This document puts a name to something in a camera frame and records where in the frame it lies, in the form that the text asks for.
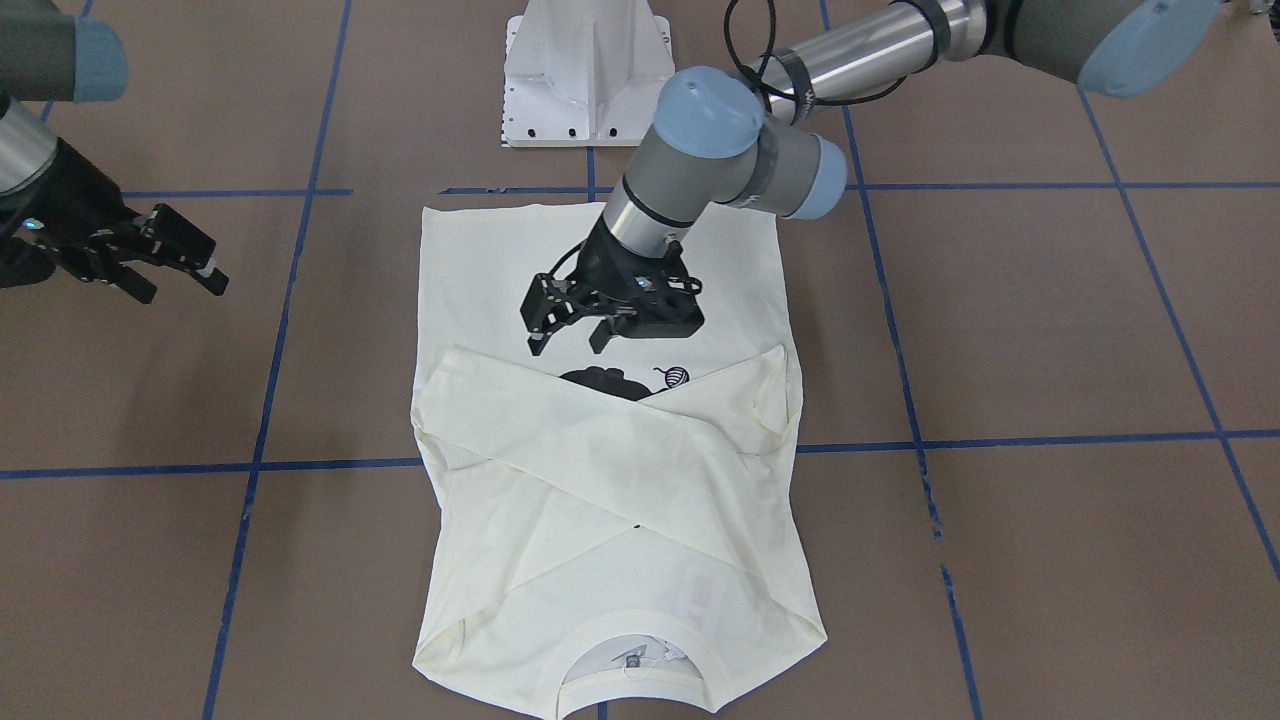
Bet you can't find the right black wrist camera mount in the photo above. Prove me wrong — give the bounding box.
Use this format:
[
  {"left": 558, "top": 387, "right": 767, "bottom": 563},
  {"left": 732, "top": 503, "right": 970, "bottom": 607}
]
[{"left": 1, "top": 211, "right": 56, "bottom": 290}]

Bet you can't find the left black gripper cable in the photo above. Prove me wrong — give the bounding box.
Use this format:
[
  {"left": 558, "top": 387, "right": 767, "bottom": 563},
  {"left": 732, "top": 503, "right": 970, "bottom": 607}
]
[{"left": 724, "top": 0, "right": 909, "bottom": 109}]

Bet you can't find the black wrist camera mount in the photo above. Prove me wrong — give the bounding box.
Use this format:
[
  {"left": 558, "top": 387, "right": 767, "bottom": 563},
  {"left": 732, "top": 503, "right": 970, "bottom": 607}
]
[
  {"left": 1, "top": 211, "right": 56, "bottom": 290},
  {"left": 623, "top": 261, "right": 705, "bottom": 340}
]

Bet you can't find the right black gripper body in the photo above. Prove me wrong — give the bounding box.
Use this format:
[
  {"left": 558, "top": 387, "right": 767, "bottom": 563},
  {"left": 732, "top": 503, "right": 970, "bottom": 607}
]
[{"left": 1, "top": 140, "right": 140, "bottom": 263}]

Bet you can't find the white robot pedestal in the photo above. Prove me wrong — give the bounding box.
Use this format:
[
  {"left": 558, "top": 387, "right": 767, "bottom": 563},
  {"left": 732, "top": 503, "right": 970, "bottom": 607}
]
[{"left": 500, "top": 1, "right": 675, "bottom": 149}]

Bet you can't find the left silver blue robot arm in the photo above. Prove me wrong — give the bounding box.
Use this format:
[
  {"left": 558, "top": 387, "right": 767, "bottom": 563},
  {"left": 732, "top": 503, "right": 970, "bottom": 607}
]
[{"left": 520, "top": 1, "right": 1219, "bottom": 356}]

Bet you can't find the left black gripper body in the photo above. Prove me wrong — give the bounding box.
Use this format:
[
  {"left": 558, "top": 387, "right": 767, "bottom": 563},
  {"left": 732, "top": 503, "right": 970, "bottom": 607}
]
[{"left": 545, "top": 219, "right": 691, "bottom": 331}]

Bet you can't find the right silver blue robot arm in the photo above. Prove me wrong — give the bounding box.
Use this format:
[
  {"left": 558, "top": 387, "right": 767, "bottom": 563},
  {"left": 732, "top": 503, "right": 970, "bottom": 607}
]
[{"left": 1, "top": 1, "right": 228, "bottom": 304}]

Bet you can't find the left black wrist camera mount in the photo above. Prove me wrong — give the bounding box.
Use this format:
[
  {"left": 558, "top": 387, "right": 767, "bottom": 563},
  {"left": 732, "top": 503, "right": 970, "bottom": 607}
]
[{"left": 623, "top": 261, "right": 705, "bottom": 340}]

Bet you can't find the cream long sleeve shirt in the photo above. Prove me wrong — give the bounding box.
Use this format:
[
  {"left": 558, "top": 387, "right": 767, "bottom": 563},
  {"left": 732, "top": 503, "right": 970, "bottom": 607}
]
[{"left": 410, "top": 202, "right": 827, "bottom": 719}]

